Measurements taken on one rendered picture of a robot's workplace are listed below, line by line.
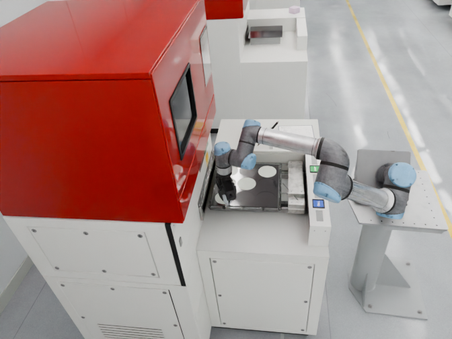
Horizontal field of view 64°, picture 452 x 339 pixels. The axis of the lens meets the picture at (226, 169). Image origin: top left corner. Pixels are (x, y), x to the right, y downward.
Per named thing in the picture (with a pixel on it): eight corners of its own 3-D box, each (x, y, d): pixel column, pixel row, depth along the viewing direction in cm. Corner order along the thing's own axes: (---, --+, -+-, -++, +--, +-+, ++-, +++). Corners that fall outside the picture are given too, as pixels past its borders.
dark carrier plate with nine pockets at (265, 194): (210, 205, 187) (210, 204, 186) (219, 164, 213) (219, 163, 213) (278, 208, 182) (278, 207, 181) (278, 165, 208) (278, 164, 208)
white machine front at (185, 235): (181, 286, 160) (165, 224, 135) (210, 169, 222) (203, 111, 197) (188, 286, 159) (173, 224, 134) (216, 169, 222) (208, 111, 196)
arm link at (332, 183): (416, 192, 168) (335, 162, 141) (407, 223, 168) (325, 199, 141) (393, 188, 178) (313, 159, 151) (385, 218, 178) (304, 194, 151)
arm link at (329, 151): (356, 139, 142) (241, 116, 160) (348, 166, 142) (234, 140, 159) (356, 144, 153) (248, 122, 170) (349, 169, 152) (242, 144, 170)
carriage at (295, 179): (288, 213, 184) (288, 209, 182) (288, 168, 212) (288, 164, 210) (304, 214, 183) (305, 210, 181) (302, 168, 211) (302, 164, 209)
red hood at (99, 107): (2, 216, 145) (-92, 77, 107) (87, 111, 206) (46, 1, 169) (185, 224, 134) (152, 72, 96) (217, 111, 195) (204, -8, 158)
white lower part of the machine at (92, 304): (94, 355, 221) (40, 277, 170) (136, 247, 284) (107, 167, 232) (208, 367, 211) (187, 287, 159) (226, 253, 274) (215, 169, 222)
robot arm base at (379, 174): (409, 166, 185) (416, 165, 175) (403, 195, 184) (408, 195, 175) (379, 159, 188) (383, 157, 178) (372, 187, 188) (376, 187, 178)
